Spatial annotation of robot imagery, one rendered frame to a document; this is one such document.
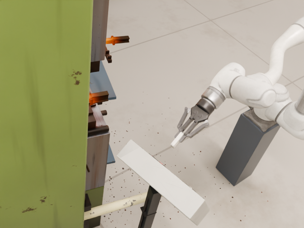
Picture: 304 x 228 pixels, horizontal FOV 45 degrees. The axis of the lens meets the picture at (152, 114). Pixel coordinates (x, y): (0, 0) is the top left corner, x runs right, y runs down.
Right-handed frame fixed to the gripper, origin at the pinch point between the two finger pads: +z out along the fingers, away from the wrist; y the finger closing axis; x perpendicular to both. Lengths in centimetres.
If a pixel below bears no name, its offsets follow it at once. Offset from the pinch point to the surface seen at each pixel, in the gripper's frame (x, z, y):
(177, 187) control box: 22.5, 16.0, -17.2
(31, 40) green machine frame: 79, 14, 18
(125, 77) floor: -146, -38, 120
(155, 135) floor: -131, -11, 56
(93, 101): -5.2, 9.1, 45.0
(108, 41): -29, -25, 78
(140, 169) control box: 22.5, 19.6, -3.4
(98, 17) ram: 50, -9, 32
